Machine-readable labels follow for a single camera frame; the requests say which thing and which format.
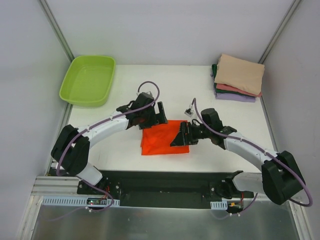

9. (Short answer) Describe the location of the orange t shirt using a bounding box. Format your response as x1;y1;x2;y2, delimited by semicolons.
140;120;190;156

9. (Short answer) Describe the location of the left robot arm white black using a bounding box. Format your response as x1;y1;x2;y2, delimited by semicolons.
50;92;168;195

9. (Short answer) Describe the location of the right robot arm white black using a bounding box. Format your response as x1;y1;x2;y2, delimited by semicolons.
170;108;305;205

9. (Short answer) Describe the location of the lilac folded t shirt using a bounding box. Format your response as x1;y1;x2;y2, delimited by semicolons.
215;93;256;103

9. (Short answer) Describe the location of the pink folded t shirt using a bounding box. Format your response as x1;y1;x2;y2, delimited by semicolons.
216;83;262;97

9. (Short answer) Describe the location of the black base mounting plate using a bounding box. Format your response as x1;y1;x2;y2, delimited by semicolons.
47;167;256;208

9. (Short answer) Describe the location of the green plastic bin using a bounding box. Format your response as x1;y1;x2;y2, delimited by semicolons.
59;55;116;107

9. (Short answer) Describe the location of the dark green folded t shirt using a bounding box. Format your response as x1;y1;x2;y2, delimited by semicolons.
211;64;241;101

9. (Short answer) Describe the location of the beige folded t shirt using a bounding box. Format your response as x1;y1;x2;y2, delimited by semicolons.
214;53;265;96

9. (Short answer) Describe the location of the right white cable duct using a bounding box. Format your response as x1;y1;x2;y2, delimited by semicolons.
210;200;228;211

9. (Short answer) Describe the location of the white cable duct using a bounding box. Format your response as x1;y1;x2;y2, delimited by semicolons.
42;196;120;208
210;200;228;211

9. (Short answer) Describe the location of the right aluminium corner post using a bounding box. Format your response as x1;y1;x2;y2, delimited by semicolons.
258;0;303;64

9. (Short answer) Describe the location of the aluminium corner post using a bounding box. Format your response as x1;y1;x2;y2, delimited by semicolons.
258;0;303;64
38;0;75;62

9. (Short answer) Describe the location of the left white cable duct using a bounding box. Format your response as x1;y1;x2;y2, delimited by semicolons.
42;196;120;208

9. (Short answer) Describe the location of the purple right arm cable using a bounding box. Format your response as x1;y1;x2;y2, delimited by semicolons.
191;97;314;221

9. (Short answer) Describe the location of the left aluminium corner post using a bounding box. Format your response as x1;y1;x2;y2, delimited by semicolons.
38;0;75;62

